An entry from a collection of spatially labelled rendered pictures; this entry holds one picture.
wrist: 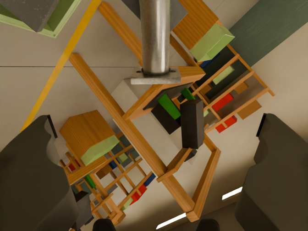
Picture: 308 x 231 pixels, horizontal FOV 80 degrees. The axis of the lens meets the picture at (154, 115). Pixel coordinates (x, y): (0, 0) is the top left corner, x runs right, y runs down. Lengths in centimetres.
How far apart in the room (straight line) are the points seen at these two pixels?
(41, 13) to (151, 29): 14
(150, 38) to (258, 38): 612
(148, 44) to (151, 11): 3
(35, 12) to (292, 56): 622
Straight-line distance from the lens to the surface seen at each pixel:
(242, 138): 662
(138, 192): 606
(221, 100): 581
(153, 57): 20
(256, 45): 627
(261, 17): 638
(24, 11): 29
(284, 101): 639
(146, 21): 20
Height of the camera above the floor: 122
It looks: 7 degrees down
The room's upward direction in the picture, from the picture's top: 141 degrees clockwise
